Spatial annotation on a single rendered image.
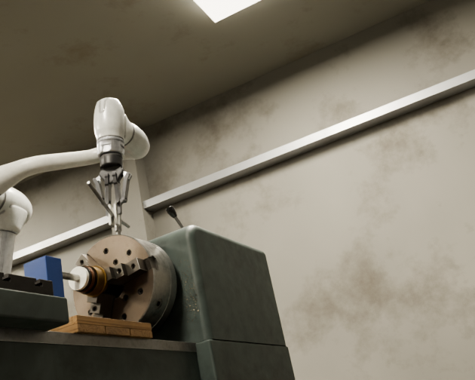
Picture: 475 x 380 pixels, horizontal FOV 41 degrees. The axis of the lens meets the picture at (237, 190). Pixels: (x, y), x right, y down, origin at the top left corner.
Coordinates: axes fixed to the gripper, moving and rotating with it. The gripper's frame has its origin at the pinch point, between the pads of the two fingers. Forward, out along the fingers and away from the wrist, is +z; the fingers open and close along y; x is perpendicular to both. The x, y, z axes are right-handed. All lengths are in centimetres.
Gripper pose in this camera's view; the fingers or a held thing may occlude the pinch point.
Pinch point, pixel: (114, 215)
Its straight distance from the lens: 206.2
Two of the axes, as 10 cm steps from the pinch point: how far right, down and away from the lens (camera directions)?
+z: 1.1, 9.4, -3.3
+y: 9.8, -1.7, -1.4
